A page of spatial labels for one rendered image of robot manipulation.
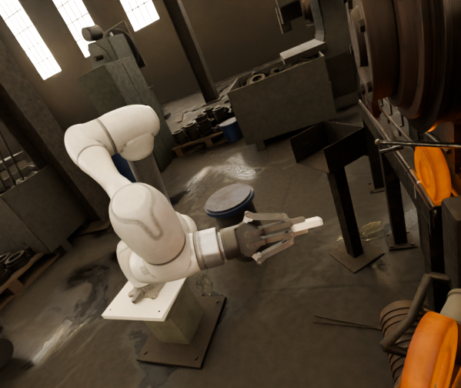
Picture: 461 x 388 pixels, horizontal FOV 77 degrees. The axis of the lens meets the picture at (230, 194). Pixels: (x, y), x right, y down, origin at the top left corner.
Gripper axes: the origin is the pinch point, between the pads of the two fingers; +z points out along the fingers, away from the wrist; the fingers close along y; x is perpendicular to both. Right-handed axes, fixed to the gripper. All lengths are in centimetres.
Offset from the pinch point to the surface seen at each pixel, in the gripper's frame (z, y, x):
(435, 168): 33.4, -4.9, -1.7
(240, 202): -11, 5, -97
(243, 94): 24, -84, -247
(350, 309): 25, 60, -59
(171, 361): -64, 69, -68
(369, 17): 15.6, -36.8, 13.6
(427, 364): 4.1, 13.7, 31.5
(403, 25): 18.8, -33.0, 17.1
